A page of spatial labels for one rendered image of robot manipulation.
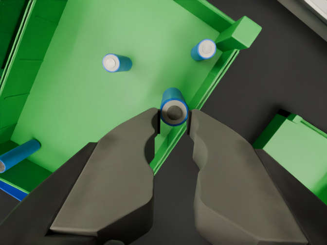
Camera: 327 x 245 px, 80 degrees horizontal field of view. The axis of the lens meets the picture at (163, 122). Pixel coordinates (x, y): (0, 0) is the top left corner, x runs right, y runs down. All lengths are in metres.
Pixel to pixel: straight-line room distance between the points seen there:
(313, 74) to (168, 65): 0.52
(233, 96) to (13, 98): 0.52
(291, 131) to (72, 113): 0.61
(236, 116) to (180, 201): 0.35
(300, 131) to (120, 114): 0.58
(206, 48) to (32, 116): 0.25
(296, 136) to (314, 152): 0.08
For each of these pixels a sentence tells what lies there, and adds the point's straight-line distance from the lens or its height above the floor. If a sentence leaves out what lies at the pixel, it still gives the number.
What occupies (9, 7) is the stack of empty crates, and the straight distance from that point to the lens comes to 0.50.
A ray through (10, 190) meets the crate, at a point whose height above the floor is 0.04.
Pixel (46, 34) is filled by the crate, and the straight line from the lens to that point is 0.29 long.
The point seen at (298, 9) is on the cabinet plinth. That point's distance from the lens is 0.66.
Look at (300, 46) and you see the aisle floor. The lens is 0.69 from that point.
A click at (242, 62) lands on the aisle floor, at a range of 0.62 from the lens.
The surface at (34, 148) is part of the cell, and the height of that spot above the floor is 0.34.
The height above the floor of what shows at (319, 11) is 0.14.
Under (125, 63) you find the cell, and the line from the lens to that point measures 0.23.
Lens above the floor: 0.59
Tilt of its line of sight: 74 degrees down
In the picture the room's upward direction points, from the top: 173 degrees counter-clockwise
